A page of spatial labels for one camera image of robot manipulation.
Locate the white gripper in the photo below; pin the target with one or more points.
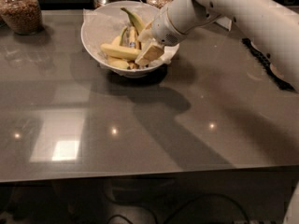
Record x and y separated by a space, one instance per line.
163 28

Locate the long front yellow banana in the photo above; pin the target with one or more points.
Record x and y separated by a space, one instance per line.
120 51

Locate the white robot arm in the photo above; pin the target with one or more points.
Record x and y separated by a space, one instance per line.
273 31

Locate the tall curved yellow banana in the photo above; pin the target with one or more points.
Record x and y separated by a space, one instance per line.
135 20

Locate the small middle banana with sticker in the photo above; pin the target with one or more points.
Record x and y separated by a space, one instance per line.
132 38

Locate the lower left yellow banana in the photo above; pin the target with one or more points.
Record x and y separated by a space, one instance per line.
118 63

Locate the white bowl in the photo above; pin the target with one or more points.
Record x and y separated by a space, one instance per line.
130 71

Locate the white folded card stand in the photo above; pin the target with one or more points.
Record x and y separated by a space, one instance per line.
224 22

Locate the black rubber mat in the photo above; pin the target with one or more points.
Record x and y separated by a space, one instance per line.
265 63

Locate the stack of white paper cups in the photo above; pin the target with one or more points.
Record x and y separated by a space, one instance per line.
276 72

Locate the left glass jar of grains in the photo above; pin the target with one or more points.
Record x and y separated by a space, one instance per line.
23 17

